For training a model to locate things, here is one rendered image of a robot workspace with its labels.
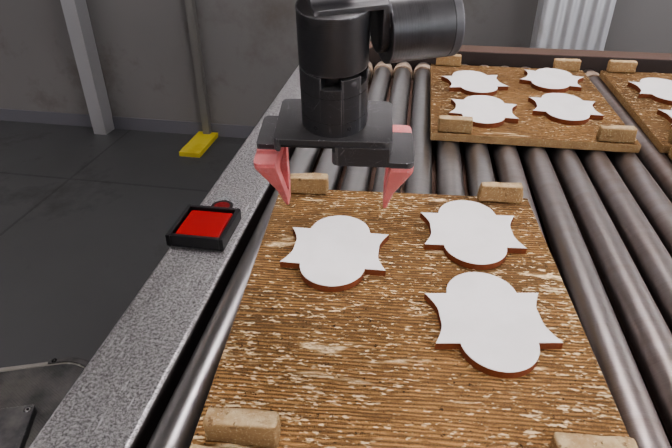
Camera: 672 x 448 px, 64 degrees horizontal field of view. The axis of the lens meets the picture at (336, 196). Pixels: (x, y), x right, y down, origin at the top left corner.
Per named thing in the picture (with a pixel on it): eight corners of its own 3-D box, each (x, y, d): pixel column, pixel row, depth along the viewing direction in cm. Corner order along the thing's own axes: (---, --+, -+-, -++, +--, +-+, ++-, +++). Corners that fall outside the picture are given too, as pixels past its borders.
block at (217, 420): (203, 445, 42) (198, 422, 41) (210, 424, 44) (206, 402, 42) (278, 451, 42) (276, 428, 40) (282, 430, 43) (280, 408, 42)
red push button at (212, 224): (175, 242, 69) (173, 233, 68) (192, 217, 74) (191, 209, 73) (219, 246, 68) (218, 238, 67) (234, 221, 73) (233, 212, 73)
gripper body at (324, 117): (391, 160, 46) (397, 84, 41) (273, 156, 46) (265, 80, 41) (391, 118, 50) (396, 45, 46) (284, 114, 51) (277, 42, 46)
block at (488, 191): (478, 202, 73) (480, 186, 72) (476, 195, 75) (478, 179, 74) (522, 204, 73) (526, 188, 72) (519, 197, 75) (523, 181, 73)
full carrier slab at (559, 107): (429, 140, 95) (432, 117, 92) (430, 69, 129) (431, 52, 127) (639, 153, 90) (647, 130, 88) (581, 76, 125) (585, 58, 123)
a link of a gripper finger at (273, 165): (334, 226, 51) (332, 147, 45) (261, 223, 52) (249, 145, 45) (339, 180, 56) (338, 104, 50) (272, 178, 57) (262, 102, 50)
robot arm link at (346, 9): (288, -20, 41) (301, 9, 37) (374, -28, 42) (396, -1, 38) (294, 61, 46) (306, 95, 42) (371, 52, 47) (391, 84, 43)
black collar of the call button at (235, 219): (166, 245, 68) (164, 235, 67) (189, 214, 75) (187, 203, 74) (223, 251, 67) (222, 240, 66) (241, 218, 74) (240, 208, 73)
